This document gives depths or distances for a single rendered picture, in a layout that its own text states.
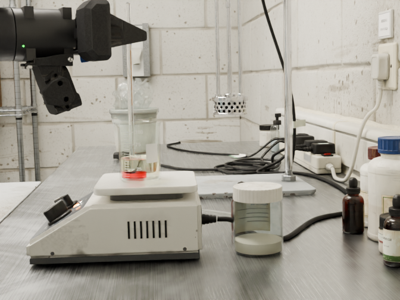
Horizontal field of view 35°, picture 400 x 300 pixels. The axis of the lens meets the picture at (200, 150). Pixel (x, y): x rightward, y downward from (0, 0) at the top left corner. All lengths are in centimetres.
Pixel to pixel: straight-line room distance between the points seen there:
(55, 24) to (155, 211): 23
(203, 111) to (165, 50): 35
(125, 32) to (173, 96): 247
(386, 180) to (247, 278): 23
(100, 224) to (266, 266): 19
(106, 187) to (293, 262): 23
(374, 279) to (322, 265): 7
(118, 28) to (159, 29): 248
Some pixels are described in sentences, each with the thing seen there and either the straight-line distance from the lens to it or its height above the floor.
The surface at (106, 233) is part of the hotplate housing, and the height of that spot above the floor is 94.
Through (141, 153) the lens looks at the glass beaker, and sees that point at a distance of 75.
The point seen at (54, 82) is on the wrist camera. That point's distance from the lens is 70.
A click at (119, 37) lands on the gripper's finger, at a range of 75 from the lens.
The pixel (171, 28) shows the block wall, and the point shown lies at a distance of 323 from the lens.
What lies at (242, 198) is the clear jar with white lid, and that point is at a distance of 75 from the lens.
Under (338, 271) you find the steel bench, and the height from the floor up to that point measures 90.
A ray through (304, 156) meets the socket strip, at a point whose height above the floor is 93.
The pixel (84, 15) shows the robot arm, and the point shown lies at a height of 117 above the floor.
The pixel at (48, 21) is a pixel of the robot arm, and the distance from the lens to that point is 72.
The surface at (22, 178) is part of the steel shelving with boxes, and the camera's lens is 287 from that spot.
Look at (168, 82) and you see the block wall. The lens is 322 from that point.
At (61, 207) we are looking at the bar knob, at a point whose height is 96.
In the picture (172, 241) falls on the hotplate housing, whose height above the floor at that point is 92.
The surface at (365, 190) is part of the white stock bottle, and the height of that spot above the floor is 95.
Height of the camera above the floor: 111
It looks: 6 degrees down
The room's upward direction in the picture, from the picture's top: 1 degrees counter-clockwise
